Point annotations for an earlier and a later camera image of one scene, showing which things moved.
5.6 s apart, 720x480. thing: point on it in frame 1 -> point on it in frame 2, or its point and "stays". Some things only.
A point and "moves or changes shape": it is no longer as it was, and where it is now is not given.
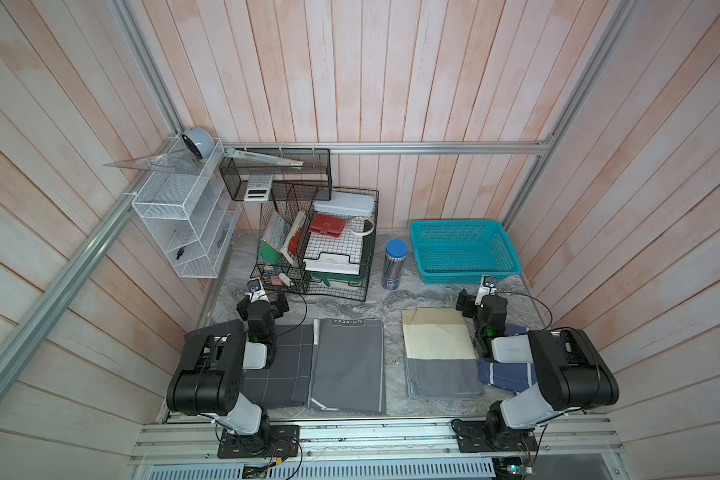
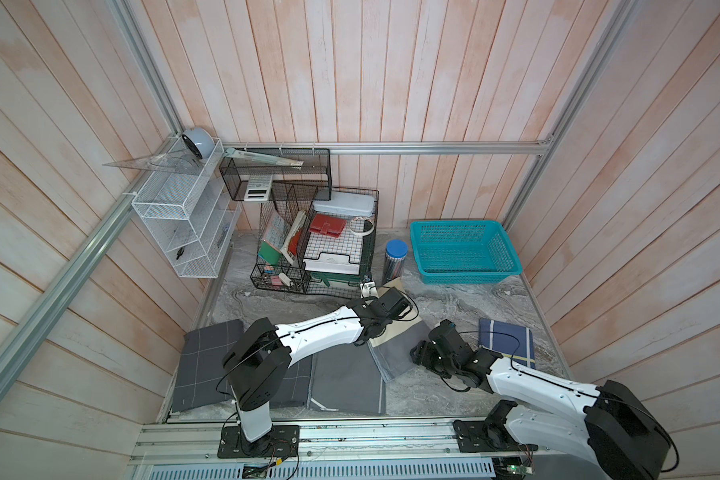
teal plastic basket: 462,251 stays
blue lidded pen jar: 394,264 stays
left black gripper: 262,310 -> 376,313
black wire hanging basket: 297,174 stays
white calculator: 258,188 stays
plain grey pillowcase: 347,366 stays
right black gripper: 468,300 -> 424,355
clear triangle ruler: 177,161 stays
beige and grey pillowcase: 440,358 moves or changes shape
